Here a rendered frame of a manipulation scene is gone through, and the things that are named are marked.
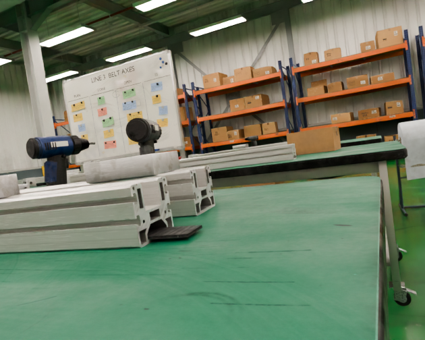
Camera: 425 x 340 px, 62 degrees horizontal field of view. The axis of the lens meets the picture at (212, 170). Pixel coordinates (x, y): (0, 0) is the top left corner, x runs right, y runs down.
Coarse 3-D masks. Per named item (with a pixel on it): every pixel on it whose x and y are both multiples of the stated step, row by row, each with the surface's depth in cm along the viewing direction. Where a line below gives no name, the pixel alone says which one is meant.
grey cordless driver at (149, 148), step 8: (136, 120) 85; (144, 120) 87; (128, 128) 86; (136, 128) 85; (144, 128) 85; (152, 128) 88; (160, 128) 98; (128, 136) 86; (136, 136) 86; (144, 136) 86; (152, 136) 90; (160, 136) 98; (144, 144) 90; (152, 144) 92; (144, 152) 89; (152, 152) 91
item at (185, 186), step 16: (144, 176) 68; (160, 176) 67; (176, 176) 66; (192, 176) 66; (208, 176) 73; (32, 192) 78; (176, 192) 66; (192, 192) 65; (208, 192) 72; (176, 208) 66; (192, 208) 65; (208, 208) 71
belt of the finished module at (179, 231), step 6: (150, 228) 55; (156, 228) 54; (162, 228) 54; (168, 228) 53; (174, 228) 52; (180, 228) 52; (186, 228) 51; (192, 228) 51; (198, 228) 51; (150, 234) 51; (156, 234) 50; (162, 234) 50; (168, 234) 49; (174, 234) 48; (180, 234) 48; (186, 234) 48
